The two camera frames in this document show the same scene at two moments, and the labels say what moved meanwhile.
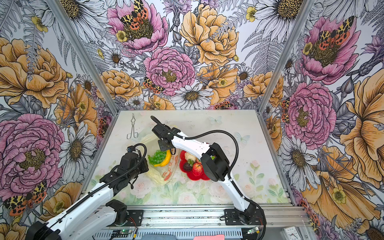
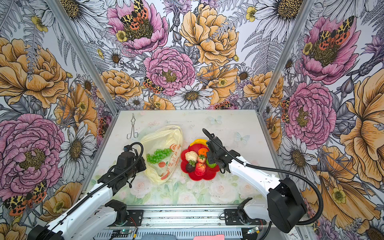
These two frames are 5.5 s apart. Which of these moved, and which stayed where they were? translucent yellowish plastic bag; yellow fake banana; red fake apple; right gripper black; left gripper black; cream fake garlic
Moved: right gripper black; yellow fake banana
Stayed: red fake apple; cream fake garlic; left gripper black; translucent yellowish plastic bag
